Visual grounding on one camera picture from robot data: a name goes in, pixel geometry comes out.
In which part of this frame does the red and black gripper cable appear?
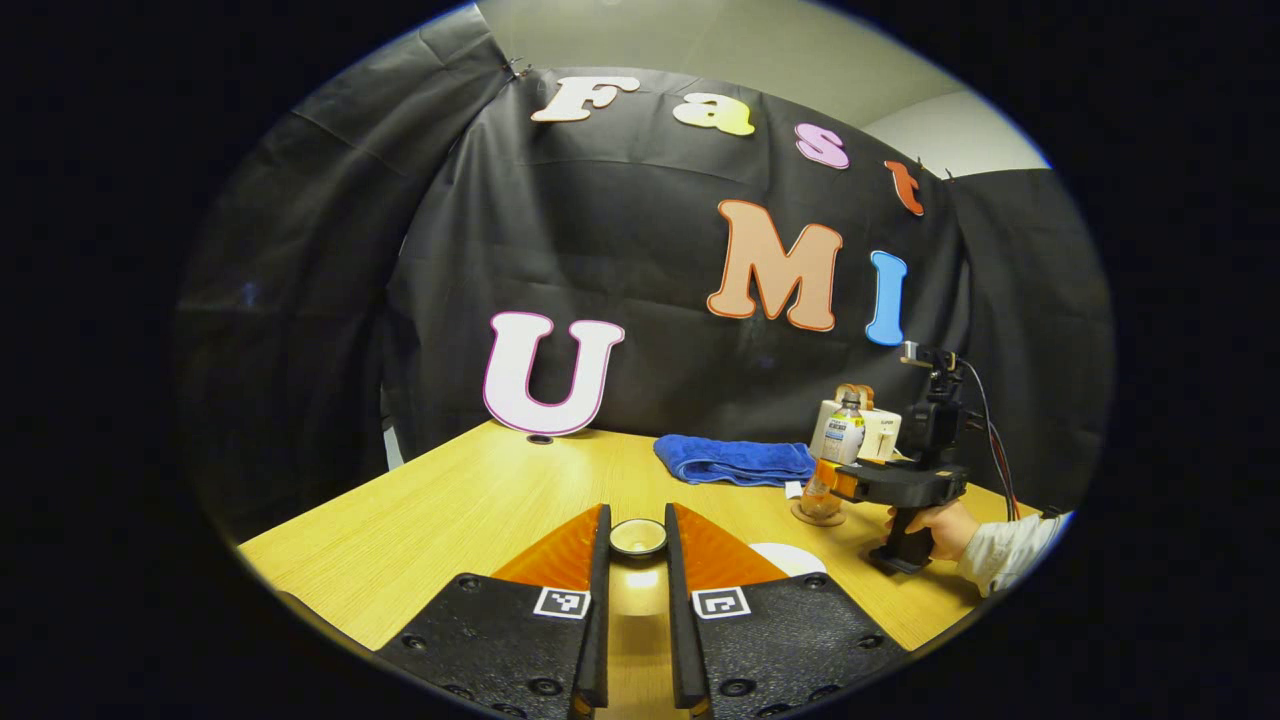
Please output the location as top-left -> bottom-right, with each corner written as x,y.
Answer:
958,358 -> 1022,522

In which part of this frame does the black backdrop cloth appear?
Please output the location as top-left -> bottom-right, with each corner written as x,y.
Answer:
168,8 -> 1117,543

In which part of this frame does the folded blue towel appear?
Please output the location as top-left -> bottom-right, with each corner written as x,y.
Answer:
652,432 -> 817,489

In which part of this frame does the cream teacup lid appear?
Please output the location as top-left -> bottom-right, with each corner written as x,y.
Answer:
604,517 -> 674,619

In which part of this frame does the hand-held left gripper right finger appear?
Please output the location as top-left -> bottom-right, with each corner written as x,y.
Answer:
663,502 -> 911,720

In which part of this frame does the clear plastic water bottle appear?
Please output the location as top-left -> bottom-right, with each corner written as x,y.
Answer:
799,385 -> 868,522

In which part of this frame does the white toaster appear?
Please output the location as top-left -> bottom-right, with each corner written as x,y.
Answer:
808,397 -> 904,464

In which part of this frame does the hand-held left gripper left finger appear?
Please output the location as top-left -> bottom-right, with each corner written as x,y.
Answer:
375,502 -> 614,720

